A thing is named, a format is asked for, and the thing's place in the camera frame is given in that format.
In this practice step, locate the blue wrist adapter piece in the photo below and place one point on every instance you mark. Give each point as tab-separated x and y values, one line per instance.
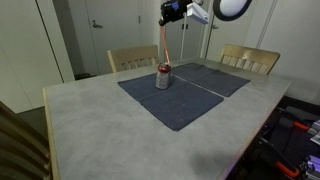
175	6

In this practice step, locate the red silver soda can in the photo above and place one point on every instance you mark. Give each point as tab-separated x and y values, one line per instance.
162	78

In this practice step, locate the orange plastic straw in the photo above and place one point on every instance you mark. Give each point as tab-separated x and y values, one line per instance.
165	46

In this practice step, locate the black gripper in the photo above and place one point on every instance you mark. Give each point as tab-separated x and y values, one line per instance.
168	13

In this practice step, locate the light wooden slat chair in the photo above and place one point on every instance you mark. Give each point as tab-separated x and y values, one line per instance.
250	53
20	146
133	53

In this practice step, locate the dark blue cloth placemat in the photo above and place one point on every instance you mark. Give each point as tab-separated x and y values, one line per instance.
176	103
213	80

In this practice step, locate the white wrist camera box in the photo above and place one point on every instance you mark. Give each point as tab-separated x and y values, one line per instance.
198	13

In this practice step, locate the aluminium extrusion rail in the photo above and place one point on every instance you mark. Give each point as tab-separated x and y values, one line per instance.
311	168
315	133

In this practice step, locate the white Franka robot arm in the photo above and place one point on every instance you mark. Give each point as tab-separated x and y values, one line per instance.
233	6

